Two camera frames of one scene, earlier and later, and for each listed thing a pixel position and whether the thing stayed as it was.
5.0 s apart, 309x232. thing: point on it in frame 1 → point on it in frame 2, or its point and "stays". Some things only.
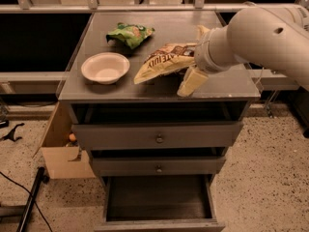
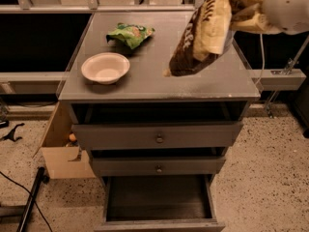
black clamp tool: x=12 y=134 stays
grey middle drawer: x=157 y=165 stays
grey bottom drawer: x=160 y=203 stays
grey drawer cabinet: x=157 y=127 stays
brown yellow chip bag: x=171 y=57 → x=207 y=36
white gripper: x=203 y=54 → x=285 y=9
